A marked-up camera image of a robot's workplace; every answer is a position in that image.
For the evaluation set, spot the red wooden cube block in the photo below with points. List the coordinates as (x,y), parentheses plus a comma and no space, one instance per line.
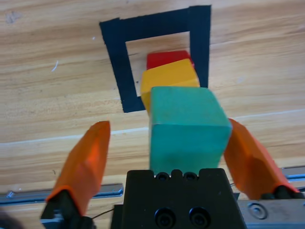
(164,58)

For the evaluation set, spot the silver aluminium rail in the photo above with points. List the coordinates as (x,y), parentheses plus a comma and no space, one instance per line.
(107,190)

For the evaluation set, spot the yellow wooden cube block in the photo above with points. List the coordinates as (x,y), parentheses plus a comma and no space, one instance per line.
(166,74)

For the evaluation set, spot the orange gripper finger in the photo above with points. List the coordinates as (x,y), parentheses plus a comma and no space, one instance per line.
(250,162)
(85,162)

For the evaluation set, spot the green wooden cube block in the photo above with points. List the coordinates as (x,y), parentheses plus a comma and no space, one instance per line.
(188,133)

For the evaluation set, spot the black tape square outline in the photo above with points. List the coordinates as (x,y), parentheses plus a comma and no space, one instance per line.
(114,59)

